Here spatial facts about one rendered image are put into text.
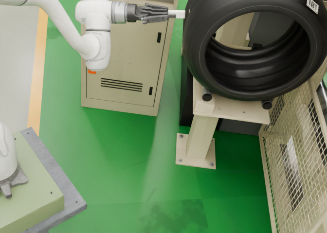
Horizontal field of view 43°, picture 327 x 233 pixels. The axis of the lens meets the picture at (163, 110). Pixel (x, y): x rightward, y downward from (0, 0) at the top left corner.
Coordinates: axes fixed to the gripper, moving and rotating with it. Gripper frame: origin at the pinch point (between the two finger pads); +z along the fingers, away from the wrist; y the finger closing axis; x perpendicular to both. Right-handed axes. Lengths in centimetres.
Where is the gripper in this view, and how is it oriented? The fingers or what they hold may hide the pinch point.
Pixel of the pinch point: (176, 14)
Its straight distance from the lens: 175.6
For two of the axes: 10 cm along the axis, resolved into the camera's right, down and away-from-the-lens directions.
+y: 0.5, -7.1, 7.0
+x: 0.0, 7.1, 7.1
